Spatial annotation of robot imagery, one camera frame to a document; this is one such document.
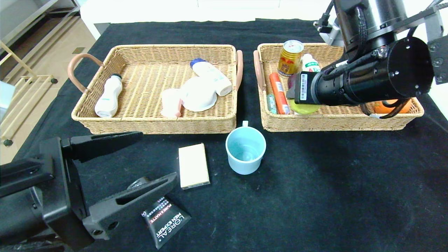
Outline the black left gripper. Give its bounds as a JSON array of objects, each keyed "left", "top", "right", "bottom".
[{"left": 0, "top": 131, "right": 178, "bottom": 252}]

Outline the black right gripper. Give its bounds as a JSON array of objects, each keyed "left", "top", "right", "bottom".
[{"left": 286, "top": 71, "right": 338, "bottom": 106}]

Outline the orange sausage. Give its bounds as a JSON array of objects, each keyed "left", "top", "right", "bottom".
[{"left": 269, "top": 72, "right": 291, "bottom": 115}]

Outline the yellow lemon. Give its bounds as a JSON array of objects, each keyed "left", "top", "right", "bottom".
[{"left": 290, "top": 99, "right": 321, "bottom": 115}]

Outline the light blue plastic mug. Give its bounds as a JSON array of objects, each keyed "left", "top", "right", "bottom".
[{"left": 226, "top": 121, "right": 266, "bottom": 175}]

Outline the wicker basket with food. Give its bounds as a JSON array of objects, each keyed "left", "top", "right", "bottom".
[{"left": 253, "top": 43, "right": 425, "bottom": 133}]

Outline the wicker basket with toiletries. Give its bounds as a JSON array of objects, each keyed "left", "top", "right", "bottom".
[{"left": 68, "top": 44, "right": 244, "bottom": 135}]

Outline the green gum pack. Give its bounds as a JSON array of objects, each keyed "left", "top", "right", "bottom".
[{"left": 267, "top": 94, "right": 278, "bottom": 115}]

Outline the gold drink can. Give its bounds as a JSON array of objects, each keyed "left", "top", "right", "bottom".
[{"left": 278, "top": 40, "right": 304, "bottom": 77}]

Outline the white bottle green label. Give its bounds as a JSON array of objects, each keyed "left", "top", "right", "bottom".
[{"left": 301, "top": 54, "right": 321, "bottom": 73}]

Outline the black face wash tube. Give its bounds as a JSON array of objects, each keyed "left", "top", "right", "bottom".
[{"left": 127, "top": 177, "right": 192, "bottom": 249}]

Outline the white bottle black cap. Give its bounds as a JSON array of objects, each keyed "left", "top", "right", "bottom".
[{"left": 95, "top": 74, "right": 124, "bottom": 118}]

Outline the white bottle blue cap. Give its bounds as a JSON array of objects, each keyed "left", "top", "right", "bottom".
[{"left": 190, "top": 58, "right": 233, "bottom": 97}]

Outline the orange fruit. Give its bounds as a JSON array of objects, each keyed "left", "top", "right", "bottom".
[{"left": 374, "top": 99, "right": 412, "bottom": 114}]

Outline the white round container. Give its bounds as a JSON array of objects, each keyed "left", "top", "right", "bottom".
[{"left": 179, "top": 77, "right": 218, "bottom": 112}]

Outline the cream white soap box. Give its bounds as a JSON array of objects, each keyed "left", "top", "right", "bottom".
[{"left": 178, "top": 143, "right": 211, "bottom": 190}]

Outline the small pink bottle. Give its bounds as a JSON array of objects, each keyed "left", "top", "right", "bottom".
[{"left": 161, "top": 89, "right": 182, "bottom": 119}]

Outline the black table cloth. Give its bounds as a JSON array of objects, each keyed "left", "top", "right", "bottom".
[{"left": 0, "top": 18, "right": 448, "bottom": 252}]

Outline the cream wooden rolling rack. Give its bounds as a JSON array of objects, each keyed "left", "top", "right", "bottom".
[{"left": 0, "top": 40, "right": 59, "bottom": 147}]

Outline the grey metal shelf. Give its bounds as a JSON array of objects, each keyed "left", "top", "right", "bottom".
[{"left": 0, "top": 0, "right": 82, "bottom": 46}]

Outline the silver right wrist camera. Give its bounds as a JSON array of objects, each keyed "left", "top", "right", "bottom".
[{"left": 314, "top": 14, "right": 345, "bottom": 46}]

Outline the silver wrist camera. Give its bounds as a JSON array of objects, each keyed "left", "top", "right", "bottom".
[
  {"left": 0, "top": 81, "right": 10, "bottom": 118},
  {"left": 314, "top": 14, "right": 345, "bottom": 46}
]

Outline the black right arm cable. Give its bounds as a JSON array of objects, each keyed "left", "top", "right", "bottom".
[{"left": 322, "top": 7, "right": 385, "bottom": 79}]

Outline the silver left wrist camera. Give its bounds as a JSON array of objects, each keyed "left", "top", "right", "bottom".
[{"left": 0, "top": 81, "right": 10, "bottom": 118}]

